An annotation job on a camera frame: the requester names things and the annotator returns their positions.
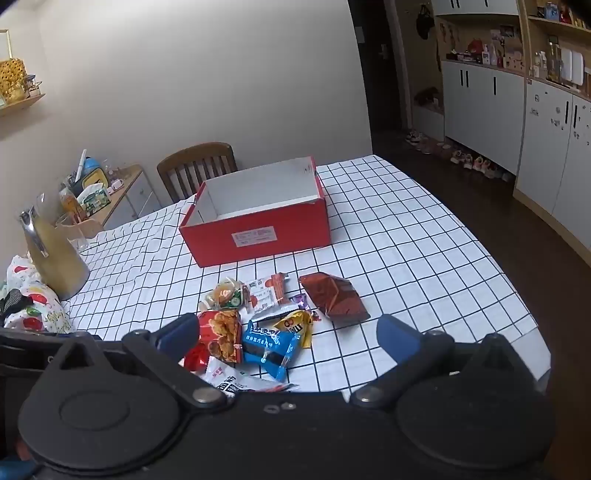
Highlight yellow snack packet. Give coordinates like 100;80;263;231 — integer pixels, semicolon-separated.
284;310;315;349

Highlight red cardboard box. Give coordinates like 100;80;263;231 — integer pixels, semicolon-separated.
179;156;332;268

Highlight blue biscuit packet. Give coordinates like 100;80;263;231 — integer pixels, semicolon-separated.
242;318;303;381

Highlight wooden side cabinet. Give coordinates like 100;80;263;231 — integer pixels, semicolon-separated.
60;164;162;230

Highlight clear drinking glass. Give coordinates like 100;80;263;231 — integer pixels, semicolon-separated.
55;216;88;252

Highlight green tissue box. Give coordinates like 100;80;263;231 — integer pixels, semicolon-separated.
76;182;112;217

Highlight fruit print white bag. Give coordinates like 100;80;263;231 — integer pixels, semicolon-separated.
0;254;75;334

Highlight row of shoes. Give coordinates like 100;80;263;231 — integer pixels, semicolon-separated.
405;130;515;182

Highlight checked white tablecloth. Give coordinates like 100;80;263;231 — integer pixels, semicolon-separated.
60;154;552;398

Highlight hanging black bag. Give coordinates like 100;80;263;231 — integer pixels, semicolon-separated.
416;4;435;40

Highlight orange juice bottle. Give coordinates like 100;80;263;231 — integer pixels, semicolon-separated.
60;187;86;222

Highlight brown foil snack packet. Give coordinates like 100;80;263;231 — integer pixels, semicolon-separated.
298;272;371;321

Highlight green egg yolk pastry packet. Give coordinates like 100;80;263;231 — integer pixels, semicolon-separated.
199;278;250;311

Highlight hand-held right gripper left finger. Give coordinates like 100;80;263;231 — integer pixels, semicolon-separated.
32;313;234;409

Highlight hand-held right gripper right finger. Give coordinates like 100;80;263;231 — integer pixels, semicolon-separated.
349;314;552;409

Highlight wooden chair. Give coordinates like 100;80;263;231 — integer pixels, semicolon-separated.
157;142;238;204

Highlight assorted shelf ornaments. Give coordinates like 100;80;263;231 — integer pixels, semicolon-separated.
445;28;525;70

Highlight white orange snack packet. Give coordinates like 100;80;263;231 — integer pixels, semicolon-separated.
243;273;301;321

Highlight white cabinet with stickers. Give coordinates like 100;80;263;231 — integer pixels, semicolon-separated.
512;78;591;252

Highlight white red noodle snack packet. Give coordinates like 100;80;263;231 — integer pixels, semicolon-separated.
203;357;298;395

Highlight blue yellow bag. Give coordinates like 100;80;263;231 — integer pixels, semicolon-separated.
69;157;108;197

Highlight red chips packet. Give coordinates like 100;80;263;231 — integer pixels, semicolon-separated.
185;309;243;371

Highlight wooden wall shelf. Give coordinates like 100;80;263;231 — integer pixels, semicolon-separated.
0;92;47;117

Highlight white cabinet black handles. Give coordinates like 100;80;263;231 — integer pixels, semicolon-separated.
441;60;527;174

